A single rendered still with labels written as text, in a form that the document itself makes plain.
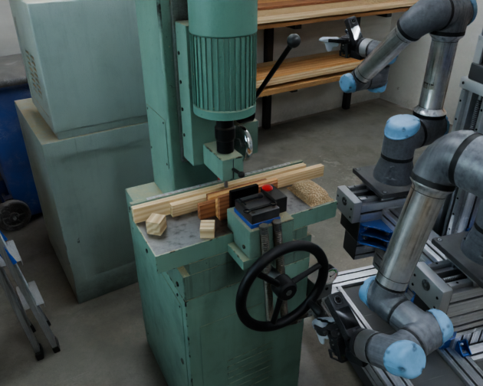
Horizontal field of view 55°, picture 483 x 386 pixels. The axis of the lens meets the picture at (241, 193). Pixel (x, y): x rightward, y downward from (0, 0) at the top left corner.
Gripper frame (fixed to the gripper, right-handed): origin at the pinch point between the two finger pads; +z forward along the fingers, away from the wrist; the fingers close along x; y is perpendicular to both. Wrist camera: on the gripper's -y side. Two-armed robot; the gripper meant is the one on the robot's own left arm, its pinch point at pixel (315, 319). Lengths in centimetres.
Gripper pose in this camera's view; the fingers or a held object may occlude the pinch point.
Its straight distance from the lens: 133.7
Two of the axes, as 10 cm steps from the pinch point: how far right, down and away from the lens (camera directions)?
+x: 8.8, -2.4, 4.1
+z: -4.1, 0.6, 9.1
